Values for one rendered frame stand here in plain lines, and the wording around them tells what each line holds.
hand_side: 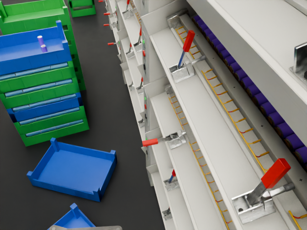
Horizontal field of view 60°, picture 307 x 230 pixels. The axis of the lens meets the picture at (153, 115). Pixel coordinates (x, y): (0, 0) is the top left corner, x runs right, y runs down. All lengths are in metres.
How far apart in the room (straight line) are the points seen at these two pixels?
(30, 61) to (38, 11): 0.52
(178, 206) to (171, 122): 0.24
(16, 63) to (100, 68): 0.75
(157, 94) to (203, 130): 0.36
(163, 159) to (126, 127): 0.53
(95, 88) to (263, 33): 1.40
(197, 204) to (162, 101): 0.30
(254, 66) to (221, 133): 0.18
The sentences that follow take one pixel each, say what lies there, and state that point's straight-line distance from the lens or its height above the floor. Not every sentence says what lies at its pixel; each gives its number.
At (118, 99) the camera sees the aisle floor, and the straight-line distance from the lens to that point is 1.50.
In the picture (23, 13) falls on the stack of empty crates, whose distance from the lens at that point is 1.57.
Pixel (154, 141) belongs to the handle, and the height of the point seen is 0.51.
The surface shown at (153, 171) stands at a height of 0.11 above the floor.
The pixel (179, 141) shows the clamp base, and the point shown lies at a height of 0.50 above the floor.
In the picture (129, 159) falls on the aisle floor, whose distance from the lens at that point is 1.21.
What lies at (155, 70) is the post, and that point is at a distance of 0.71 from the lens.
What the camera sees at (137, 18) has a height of 0.50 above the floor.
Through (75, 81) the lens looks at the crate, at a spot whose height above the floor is 0.30.
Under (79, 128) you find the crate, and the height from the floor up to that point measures 0.03.
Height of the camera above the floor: 0.98
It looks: 45 degrees down
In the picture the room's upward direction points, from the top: straight up
